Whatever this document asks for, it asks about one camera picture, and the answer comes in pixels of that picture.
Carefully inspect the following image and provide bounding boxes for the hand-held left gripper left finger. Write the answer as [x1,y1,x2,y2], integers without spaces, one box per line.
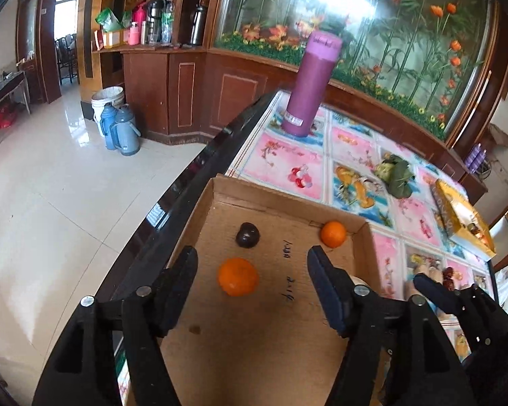
[31,245,199,406]

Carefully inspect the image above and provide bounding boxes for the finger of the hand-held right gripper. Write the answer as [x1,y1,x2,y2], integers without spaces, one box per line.
[412,274,508,347]

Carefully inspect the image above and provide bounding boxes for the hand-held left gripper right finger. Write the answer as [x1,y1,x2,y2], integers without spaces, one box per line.
[307,245,479,406]

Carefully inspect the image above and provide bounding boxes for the brown cardboard box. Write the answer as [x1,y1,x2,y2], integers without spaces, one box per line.
[125,174,390,406]

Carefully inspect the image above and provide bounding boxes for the large orange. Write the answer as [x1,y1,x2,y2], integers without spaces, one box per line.
[217,257,260,297]

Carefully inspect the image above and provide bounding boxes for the small orange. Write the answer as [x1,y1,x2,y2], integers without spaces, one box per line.
[320,220,348,248]

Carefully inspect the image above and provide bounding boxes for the dark round fruit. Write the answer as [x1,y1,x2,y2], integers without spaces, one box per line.
[236,222,260,248]

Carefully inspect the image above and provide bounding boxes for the green leaf bundle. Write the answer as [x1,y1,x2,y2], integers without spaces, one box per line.
[373,152,416,199]

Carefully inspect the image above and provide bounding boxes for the purple bottles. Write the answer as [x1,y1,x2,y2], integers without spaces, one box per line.
[465,144,487,173]

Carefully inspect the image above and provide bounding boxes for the floral printed tablecloth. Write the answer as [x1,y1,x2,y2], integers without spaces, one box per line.
[225,91,498,364]

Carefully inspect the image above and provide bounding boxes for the grey thermos jug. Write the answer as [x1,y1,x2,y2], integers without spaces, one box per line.
[114,105,142,156]

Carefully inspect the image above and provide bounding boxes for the blue thermos jug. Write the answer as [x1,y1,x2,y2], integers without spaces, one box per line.
[99,102,118,151]

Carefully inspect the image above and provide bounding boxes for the brown wooden cabinet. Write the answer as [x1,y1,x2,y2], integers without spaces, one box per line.
[121,46,487,204]

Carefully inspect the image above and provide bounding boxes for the white plastic bucket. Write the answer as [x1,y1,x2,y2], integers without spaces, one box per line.
[91,86,125,125]

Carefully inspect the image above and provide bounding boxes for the purple thermos bottle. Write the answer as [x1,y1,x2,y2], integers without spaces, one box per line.
[281,29,343,138]

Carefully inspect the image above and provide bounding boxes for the orange white carton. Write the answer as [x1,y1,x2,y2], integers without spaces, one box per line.
[102,29,125,49]

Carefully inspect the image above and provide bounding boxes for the dark wooden chairs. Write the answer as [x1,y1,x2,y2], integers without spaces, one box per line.
[56,34,79,84]

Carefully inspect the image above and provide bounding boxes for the clear water bottle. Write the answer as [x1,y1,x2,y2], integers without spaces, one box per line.
[161,8,174,44]

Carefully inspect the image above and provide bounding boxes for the steel thermos flask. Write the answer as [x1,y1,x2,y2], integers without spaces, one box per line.
[189,5,208,47]

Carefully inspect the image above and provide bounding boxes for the floral glass display panel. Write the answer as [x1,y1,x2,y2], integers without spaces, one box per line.
[212,0,492,140]

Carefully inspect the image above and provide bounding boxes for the dark side table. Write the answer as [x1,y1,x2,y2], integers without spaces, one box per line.
[0,71,31,149]

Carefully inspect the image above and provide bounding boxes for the black steel thermos pot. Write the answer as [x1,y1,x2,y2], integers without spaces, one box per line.
[146,0,166,45]

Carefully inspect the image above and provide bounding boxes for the large green bag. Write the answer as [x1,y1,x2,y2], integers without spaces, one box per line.
[95,7,123,32]

